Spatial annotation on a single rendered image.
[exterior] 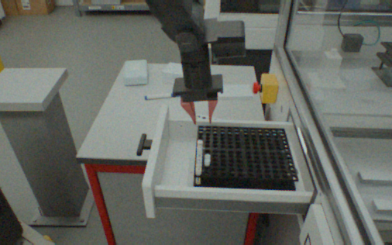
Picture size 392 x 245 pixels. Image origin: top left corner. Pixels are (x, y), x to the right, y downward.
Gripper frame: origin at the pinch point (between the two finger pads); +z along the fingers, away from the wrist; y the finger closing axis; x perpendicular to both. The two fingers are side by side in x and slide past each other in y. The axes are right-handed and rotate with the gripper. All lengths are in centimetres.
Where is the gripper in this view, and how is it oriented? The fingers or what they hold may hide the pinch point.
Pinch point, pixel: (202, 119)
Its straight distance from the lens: 69.2
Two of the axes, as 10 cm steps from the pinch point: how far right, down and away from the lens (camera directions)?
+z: 1.2, 8.2, 5.6
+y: -9.9, 0.6, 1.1
